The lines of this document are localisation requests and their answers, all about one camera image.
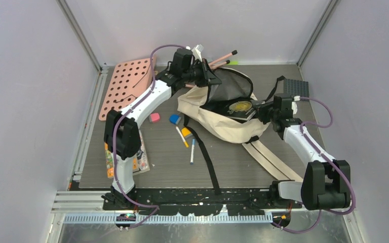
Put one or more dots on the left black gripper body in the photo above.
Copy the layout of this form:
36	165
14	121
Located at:
194	74

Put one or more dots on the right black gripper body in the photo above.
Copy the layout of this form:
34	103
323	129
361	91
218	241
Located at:
266	113

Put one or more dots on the beige canvas backpack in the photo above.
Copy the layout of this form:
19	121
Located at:
198	102

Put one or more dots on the black moon and sixpence book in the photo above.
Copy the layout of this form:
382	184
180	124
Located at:
242	110

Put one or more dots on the orange treehouse book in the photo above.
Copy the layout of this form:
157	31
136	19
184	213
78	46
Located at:
140	161

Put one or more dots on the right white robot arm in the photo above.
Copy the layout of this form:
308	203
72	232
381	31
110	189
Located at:
326	184

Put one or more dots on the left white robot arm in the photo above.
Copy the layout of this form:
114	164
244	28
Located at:
122	127

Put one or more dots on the pink folding stand tripod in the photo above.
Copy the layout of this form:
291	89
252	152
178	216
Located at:
224	60

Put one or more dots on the grey lego baseplate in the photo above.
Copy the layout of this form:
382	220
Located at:
295	87

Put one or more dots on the blue pencil sharpener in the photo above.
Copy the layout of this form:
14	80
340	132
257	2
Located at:
175	119

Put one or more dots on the pink perforated music stand desk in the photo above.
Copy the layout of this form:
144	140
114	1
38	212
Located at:
128	81

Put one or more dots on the pink eraser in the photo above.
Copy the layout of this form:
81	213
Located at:
154	117

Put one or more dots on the yellow pencil sharpener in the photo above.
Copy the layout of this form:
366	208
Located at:
186	133

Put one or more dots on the white marker yellow cap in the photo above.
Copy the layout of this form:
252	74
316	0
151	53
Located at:
182	137

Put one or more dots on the white marker blue cap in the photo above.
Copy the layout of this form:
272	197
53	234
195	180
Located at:
192	151

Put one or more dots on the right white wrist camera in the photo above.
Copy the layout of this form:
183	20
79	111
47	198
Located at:
294	105

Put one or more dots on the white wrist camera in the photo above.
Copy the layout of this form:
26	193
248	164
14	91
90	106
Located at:
197	52
294	105

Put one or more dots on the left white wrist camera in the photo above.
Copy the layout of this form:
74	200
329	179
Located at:
197	52

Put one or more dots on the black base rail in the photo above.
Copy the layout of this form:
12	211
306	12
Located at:
197	201

